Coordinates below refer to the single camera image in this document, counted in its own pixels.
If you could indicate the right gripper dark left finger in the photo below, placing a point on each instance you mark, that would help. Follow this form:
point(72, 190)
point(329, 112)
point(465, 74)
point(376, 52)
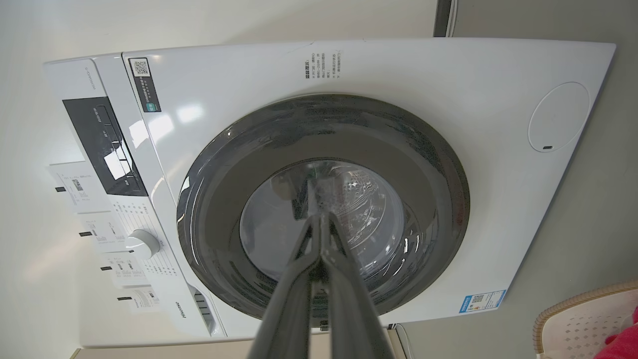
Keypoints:
point(289, 309)

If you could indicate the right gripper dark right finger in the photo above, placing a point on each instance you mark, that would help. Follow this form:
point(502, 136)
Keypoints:
point(354, 309)

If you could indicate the beige perforated laundry basket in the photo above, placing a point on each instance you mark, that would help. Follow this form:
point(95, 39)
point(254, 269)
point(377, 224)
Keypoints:
point(568, 324)

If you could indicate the blue energy label sticker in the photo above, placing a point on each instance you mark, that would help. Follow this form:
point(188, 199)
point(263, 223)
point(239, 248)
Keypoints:
point(482, 301)

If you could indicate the white paper instruction sheet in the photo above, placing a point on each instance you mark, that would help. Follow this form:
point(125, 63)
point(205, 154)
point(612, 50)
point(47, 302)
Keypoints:
point(102, 232)
point(124, 269)
point(142, 299)

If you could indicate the dark round washer door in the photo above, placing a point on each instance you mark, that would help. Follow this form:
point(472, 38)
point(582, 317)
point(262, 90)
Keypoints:
point(224, 174)

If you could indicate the white washer control knob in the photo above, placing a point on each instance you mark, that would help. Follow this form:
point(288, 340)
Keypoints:
point(143, 244)

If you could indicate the white front-load washing machine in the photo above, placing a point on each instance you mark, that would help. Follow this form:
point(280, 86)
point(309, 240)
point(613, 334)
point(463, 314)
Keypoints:
point(259, 75)

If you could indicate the black washer display panel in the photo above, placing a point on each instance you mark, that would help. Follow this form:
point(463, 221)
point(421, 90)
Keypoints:
point(102, 139)

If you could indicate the dark QR code sticker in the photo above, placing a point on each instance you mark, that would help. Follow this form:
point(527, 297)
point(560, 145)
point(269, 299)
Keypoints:
point(144, 85)

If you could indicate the red and white garment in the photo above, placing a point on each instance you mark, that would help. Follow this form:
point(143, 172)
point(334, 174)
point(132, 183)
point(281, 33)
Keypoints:
point(623, 341)

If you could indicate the round white filter cover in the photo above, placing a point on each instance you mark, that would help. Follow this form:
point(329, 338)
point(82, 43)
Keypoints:
point(558, 117)

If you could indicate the dark vertical wall pipe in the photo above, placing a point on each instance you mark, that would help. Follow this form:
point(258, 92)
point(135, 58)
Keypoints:
point(441, 17)

